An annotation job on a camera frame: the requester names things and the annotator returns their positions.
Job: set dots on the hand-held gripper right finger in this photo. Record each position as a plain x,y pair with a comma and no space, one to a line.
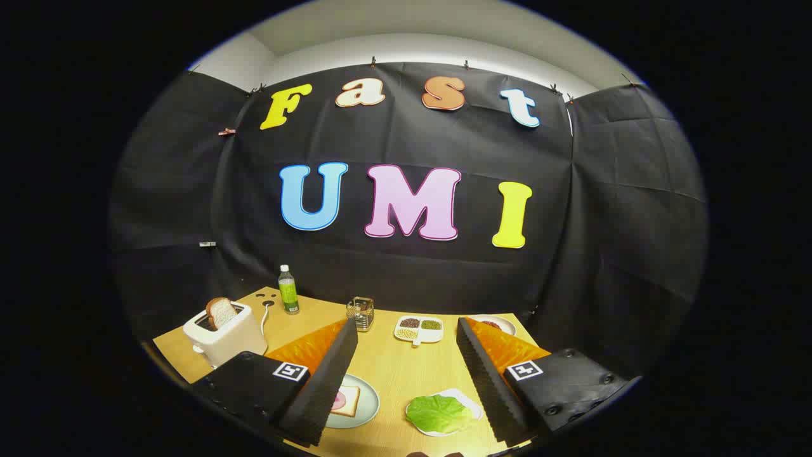
488,381

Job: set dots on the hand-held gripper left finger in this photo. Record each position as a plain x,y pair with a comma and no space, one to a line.
330,381

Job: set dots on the green lettuce leaf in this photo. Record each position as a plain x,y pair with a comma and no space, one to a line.
438,414

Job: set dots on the plain toast bread slice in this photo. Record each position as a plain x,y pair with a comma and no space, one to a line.
222,312

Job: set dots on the pink ham slice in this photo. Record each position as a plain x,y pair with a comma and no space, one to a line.
339,400

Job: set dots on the white square plate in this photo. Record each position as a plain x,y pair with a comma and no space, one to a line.
472,406

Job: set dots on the bread slice with ham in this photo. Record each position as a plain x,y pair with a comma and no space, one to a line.
352,401

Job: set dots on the pale green round plate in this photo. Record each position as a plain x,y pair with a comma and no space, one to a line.
368,406

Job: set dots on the white oval plate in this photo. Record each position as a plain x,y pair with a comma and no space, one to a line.
506,325

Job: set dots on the white divided bean dish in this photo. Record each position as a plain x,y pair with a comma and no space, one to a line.
419,330

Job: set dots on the green label drink bottle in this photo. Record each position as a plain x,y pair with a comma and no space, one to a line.
288,293

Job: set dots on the white toaster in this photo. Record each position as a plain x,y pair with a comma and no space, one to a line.
228,339

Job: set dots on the black backdrop cloth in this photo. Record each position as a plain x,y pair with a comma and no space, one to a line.
412,279

